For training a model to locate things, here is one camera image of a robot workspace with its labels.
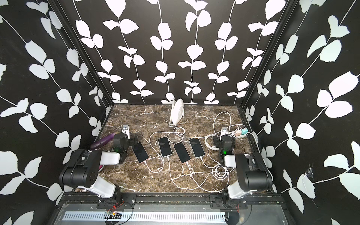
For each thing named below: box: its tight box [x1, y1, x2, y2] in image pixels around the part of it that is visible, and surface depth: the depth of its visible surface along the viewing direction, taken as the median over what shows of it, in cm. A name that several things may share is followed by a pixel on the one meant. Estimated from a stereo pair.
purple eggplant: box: [90, 132, 118, 150], surface depth 97 cm
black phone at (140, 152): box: [131, 142, 150, 164], surface depth 93 cm
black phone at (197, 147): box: [188, 137, 206, 158], surface depth 95 cm
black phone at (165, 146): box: [157, 136, 173, 158], surface depth 95 cm
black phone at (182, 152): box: [173, 141, 192, 164], surface depth 94 cm
